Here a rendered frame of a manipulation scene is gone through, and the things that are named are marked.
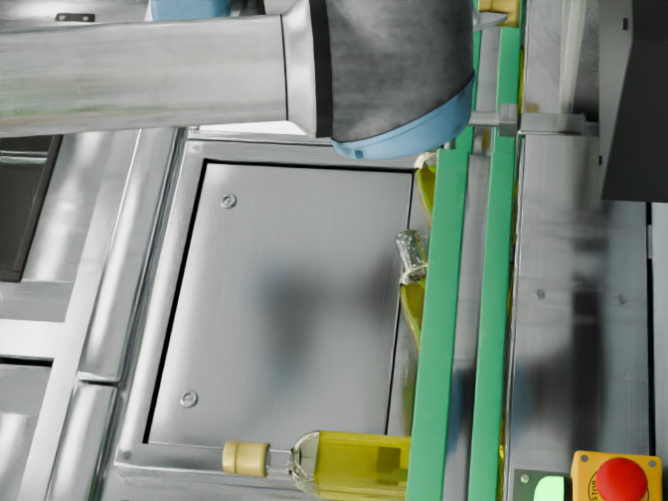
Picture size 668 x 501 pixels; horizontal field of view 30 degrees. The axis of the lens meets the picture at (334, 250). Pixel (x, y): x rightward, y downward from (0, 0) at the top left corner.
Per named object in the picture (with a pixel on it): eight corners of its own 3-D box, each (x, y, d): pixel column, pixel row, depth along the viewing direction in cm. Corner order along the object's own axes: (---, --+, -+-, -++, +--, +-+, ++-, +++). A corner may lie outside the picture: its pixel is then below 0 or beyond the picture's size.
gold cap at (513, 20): (521, -13, 133) (479, -14, 134) (519, 13, 131) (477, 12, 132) (520, 8, 136) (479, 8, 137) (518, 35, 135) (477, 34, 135)
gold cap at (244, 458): (272, 451, 130) (231, 448, 131) (267, 436, 127) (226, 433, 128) (266, 483, 128) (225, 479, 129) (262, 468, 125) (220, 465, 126)
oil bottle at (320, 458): (502, 464, 128) (297, 447, 131) (504, 441, 124) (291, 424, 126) (499, 516, 125) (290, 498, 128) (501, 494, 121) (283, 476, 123)
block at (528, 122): (579, 162, 137) (514, 159, 138) (586, 108, 129) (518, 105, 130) (578, 189, 135) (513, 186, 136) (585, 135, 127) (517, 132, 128)
